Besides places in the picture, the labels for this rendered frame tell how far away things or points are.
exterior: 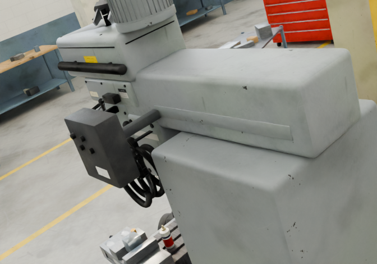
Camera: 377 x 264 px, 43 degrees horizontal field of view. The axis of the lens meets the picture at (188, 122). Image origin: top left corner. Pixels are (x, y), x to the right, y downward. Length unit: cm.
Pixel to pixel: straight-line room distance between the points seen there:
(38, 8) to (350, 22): 741
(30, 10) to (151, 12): 830
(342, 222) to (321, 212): 11
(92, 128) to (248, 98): 44
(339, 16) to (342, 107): 207
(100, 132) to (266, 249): 54
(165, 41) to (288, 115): 64
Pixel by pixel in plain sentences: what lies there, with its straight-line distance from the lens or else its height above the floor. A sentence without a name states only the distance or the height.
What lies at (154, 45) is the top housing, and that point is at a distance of 159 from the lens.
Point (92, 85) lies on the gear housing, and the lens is 182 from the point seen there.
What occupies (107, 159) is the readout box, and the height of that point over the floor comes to 162.
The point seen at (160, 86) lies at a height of 172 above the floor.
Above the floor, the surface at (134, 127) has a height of 162.
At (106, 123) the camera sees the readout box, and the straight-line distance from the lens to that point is 133.
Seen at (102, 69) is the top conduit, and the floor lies 179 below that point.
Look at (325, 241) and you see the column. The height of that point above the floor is 131.
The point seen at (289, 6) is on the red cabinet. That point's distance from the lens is 722.
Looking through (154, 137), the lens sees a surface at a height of 153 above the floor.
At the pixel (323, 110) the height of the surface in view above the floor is 166.
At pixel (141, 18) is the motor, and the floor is 192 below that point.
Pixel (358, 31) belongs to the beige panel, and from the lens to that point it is 321.
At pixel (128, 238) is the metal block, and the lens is 196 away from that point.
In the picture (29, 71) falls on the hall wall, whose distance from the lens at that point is 966.
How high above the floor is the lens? 214
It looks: 22 degrees down
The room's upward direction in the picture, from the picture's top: 18 degrees counter-clockwise
